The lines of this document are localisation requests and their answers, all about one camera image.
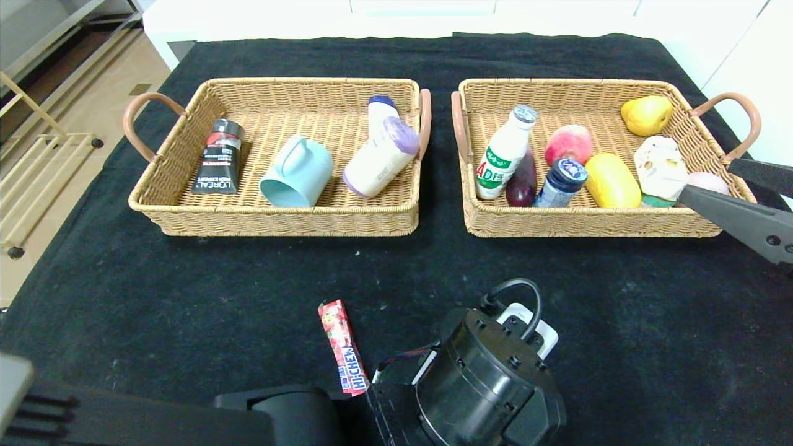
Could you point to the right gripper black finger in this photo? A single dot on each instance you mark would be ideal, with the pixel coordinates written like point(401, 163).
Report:
point(765, 176)
point(743, 220)

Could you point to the white yellow drink carton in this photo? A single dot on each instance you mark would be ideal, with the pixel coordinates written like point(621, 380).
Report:
point(660, 164)

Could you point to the dark blue lidded jar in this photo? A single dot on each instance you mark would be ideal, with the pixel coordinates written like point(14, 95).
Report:
point(560, 179)

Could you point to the white AD milk bottle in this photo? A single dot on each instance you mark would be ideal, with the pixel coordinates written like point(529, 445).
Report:
point(499, 167)

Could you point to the purple trash bag roll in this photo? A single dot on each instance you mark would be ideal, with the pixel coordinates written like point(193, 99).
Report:
point(378, 164)

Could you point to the red Hi-Chew candy pack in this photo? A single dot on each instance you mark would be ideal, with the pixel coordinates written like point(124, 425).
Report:
point(344, 353)

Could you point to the teal plastic mug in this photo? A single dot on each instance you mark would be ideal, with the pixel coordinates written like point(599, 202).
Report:
point(297, 176)

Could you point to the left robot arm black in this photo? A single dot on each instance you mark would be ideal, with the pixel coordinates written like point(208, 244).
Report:
point(477, 384)

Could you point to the pale pink potato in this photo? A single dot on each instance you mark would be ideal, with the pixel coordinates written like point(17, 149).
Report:
point(709, 181)

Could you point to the green tin can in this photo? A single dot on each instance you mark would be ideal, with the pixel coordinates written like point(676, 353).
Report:
point(660, 202)

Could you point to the yellow pear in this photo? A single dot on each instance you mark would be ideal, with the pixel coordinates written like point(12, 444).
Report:
point(645, 116)

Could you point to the yellow mango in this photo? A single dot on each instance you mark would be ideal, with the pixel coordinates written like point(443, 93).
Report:
point(613, 183)

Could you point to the red peach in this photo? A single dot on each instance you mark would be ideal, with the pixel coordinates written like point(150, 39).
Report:
point(570, 142)

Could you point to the purple eggplant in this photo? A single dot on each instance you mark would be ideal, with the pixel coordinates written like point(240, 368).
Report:
point(520, 189)

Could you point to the white shampoo bottle blue cap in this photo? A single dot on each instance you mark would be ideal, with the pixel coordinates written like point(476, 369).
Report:
point(381, 111)

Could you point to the black tablecloth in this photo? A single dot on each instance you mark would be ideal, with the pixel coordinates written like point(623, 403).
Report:
point(396, 62)

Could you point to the black cosmetic tube red band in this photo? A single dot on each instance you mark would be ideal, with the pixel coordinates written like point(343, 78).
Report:
point(218, 166)

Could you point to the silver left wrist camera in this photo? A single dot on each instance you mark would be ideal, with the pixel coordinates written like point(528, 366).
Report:
point(545, 337)

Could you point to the grey metal shelf frame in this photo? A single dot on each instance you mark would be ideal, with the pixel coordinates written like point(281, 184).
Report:
point(93, 18)

